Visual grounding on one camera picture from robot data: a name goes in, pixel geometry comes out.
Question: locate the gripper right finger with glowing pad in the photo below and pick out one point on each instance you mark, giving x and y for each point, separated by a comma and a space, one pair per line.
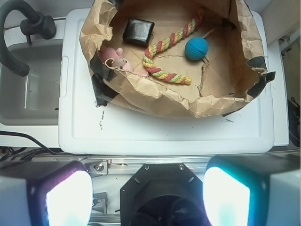
253, 190

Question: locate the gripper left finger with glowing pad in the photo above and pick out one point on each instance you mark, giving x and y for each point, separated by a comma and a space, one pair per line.
45, 193

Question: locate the black box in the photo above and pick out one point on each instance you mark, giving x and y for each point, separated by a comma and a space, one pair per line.
138, 32

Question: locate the white plastic bin lid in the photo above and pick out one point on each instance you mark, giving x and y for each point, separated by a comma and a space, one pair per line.
85, 127

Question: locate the white sink basin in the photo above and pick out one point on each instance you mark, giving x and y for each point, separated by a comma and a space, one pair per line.
32, 100

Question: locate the crumpled brown paper bag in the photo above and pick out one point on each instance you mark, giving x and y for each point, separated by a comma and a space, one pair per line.
231, 75

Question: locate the pink plush toy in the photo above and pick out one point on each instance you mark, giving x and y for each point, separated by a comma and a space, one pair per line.
114, 58

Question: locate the dark grey faucet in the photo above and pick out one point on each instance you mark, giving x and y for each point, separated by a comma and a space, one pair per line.
34, 23

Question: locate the aluminium extrusion rail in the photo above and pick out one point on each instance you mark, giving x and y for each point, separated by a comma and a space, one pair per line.
130, 165

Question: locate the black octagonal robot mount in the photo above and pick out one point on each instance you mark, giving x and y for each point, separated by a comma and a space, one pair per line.
163, 195

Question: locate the blue ball with string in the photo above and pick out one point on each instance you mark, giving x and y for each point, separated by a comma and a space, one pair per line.
197, 47

